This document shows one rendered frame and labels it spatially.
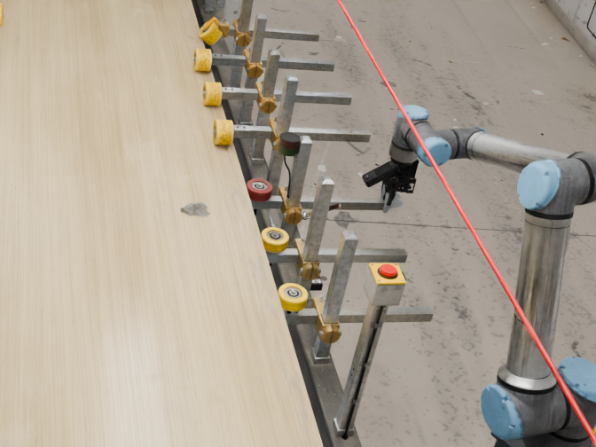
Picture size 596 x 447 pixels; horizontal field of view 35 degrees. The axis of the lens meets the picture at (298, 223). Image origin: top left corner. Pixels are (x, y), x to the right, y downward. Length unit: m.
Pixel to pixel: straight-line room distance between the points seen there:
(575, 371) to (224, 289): 0.95
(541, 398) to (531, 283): 0.31
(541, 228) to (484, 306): 1.86
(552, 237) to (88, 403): 1.15
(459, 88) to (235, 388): 3.96
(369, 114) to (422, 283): 1.47
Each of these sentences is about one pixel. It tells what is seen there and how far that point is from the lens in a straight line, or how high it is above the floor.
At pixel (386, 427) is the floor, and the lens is 3.54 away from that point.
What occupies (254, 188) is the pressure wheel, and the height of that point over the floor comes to 0.91.
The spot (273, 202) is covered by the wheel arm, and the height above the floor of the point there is 0.85.
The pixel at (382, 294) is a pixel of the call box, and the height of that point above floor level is 1.19.
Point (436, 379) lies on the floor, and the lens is 3.79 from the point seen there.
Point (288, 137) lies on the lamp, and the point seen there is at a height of 1.11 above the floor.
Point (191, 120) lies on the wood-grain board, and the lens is 3.23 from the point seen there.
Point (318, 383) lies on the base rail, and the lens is 2.61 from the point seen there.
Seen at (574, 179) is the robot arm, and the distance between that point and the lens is 2.37.
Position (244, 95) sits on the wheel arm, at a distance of 3.32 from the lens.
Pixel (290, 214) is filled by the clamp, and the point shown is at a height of 0.86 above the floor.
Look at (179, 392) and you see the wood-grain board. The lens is 2.24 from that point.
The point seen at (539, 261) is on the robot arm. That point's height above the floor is 1.20.
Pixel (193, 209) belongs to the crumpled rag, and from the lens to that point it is 2.78.
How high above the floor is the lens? 2.51
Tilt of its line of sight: 35 degrees down
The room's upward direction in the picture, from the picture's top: 12 degrees clockwise
